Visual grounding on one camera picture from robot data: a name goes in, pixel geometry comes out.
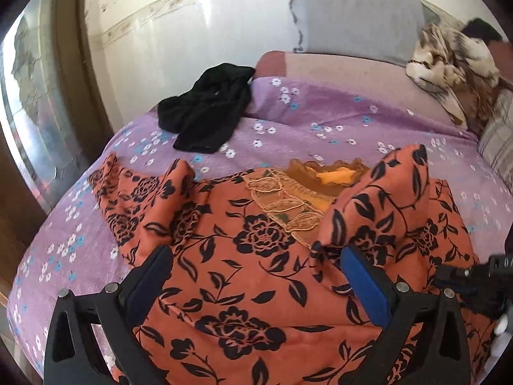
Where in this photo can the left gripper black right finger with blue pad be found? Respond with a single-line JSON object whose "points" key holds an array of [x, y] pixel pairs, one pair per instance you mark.
{"points": [[442, 352]]}

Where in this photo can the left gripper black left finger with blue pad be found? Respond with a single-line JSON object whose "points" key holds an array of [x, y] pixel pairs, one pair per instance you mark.
{"points": [[72, 352]]}

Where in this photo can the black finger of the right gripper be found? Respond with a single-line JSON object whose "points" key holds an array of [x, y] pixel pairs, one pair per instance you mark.
{"points": [[484, 289]]}

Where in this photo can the orange black floral garment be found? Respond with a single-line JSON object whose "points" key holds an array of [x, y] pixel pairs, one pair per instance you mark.
{"points": [[255, 294]]}

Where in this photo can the black clothing pile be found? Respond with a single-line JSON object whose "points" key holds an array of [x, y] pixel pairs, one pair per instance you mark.
{"points": [[206, 116]]}

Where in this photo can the white gloved hand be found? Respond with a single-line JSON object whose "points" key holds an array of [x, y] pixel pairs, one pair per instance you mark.
{"points": [[503, 333]]}

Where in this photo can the striped floral cushion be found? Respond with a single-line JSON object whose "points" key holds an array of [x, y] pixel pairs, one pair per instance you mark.
{"points": [[496, 142]]}

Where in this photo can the pink mattress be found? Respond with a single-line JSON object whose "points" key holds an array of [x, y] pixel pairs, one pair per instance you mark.
{"points": [[379, 81]]}

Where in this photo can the beige brown patterned cloth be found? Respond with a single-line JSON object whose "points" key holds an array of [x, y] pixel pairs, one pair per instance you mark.
{"points": [[459, 72]]}

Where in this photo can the dark cloth behind pile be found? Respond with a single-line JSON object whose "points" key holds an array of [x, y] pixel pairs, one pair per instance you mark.
{"points": [[479, 29]]}

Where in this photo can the purple floral bedsheet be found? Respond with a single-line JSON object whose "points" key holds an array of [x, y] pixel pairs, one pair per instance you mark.
{"points": [[287, 119]]}

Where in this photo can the grey pillow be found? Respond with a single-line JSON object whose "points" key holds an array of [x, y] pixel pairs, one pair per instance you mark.
{"points": [[381, 30]]}

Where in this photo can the wooden window frame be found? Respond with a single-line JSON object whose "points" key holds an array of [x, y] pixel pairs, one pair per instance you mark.
{"points": [[53, 121]]}

